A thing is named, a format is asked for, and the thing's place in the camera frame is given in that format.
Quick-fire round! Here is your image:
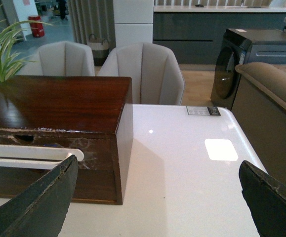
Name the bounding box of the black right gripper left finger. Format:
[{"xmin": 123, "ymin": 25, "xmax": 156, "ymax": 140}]
[{"xmin": 0, "ymin": 155, "xmax": 78, "ymax": 237}]

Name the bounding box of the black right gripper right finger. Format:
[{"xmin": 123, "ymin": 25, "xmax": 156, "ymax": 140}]
[{"xmin": 239, "ymin": 160, "xmax": 286, "ymax": 237}]

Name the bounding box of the wooden drawer with white handle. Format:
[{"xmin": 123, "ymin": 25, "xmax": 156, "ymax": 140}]
[{"xmin": 0, "ymin": 136, "xmax": 123, "ymax": 205}]

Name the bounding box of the dark wooden drawer cabinet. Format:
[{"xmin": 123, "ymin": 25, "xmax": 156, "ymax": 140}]
[{"xmin": 0, "ymin": 76, "xmax": 133, "ymax": 200}]

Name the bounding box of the beige sofa armrest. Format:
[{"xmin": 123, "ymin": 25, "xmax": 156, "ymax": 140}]
[{"xmin": 231, "ymin": 62, "xmax": 286, "ymax": 185}]

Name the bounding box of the table label sticker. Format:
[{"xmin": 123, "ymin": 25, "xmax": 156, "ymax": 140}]
[{"xmin": 186, "ymin": 106, "xmax": 221, "ymax": 116}]

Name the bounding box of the green spider plant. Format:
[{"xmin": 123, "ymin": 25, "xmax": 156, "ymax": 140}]
[{"xmin": 0, "ymin": 20, "xmax": 47, "ymax": 84}]

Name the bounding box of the beige chair left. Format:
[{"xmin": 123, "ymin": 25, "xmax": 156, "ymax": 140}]
[{"xmin": 17, "ymin": 41, "xmax": 95, "ymax": 77}]

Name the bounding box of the beige chair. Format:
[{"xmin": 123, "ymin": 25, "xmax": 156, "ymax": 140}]
[
  {"xmin": 98, "ymin": 42, "xmax": 185, "ymax": 105},
  {"xmin": 17, "ymin": 41, "xmax": 95, "ymax": 77}
]

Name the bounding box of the black washing machine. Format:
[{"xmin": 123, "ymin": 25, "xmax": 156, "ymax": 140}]
[{"xmin": 210, "ymin": 29, "xmax": 286, "ymax": 110}]

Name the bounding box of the woven storage basket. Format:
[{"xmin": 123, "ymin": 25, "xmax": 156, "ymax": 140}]
[{"xmin": 87, "ymin": 34, "xmax": 110, "ymax": 66}]

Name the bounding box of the beige chair right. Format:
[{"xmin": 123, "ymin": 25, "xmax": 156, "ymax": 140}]
[{"xmin": 98, "ymin": 42, "xmax": 185, "ymax": 105}]

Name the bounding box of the red bin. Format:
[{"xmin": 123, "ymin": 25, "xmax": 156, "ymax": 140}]
[{"xmin": 28, "ymin": 15, "xmax": 45, "ymax": 38}]

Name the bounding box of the grey kitchen counter cabinet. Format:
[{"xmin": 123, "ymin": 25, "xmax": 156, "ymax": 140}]
[{"xmin": 153, "ymin": 6, "xmax": 286, "ymax": 65}]

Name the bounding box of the white pillar cabinet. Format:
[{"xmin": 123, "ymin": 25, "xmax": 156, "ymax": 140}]
[{"xmin": 113, "ymin": 0, "xmax": 154, "ymax": 47}]

